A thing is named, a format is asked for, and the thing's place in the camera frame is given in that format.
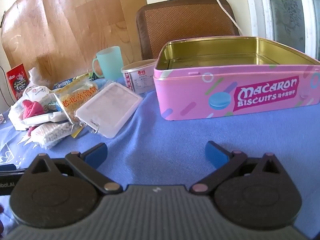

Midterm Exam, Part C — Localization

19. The brown woven chair back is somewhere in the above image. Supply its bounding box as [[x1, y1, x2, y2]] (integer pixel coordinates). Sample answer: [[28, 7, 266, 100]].
[[136, 0, 240, 60]]

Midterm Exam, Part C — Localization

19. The wood-pattern wall sheet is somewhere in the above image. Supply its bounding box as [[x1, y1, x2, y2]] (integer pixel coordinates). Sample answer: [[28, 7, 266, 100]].
[[1, 0, 146, 83]]

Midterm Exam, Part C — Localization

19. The blue patterned tablecloth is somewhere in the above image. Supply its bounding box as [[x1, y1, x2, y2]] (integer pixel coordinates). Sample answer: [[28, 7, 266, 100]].
[[0, 76, 320, 238]]

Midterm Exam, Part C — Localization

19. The pink fuzzy cloth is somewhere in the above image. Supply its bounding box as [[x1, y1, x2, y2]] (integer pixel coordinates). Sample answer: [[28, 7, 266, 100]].
[[22, 100, 44, 119]]

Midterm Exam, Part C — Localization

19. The blue green toothpaste box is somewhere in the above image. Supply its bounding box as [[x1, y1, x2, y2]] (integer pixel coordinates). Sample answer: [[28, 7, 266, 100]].
[[51, 73, 94, 91]]

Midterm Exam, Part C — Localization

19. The white tissue pack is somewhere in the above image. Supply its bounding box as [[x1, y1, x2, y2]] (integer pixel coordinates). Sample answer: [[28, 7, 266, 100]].
[[7, 84, 68, 132]]

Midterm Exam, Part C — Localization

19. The yellow snack packet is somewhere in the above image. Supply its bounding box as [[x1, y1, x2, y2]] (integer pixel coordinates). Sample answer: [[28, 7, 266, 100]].
[[54, 77, 98, 125]]

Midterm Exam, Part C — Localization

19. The pink macaron biscuit tin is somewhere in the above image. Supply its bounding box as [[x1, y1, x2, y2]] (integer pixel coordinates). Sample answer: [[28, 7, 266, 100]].
[[153, 36, 319, 121]]

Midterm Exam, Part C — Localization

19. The teal plastic mug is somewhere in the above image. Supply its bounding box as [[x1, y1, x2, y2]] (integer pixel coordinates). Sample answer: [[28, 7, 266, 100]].
[[92, 46, 124, 81]]

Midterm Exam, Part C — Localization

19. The crumpled clear plastic bag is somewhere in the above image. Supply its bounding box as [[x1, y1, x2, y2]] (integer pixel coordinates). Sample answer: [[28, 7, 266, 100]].
[[28, 67, 50, 88]]

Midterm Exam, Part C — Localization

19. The bag of white beads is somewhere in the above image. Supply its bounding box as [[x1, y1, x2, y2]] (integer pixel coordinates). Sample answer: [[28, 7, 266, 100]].
[[30, 122, 73, 149]]

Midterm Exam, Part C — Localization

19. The red snack box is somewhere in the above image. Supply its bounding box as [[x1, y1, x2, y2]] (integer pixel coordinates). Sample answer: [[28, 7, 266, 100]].
[[6, 64, 29, 100]]

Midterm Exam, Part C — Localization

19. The white framed frosted window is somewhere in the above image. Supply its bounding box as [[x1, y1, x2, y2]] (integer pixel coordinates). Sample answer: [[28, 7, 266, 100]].
[[247, 0, 319, 59]]

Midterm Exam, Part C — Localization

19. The translucent white plastic case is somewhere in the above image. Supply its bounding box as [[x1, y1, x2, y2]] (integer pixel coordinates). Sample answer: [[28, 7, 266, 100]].
[[75, 82, 143, 139]]

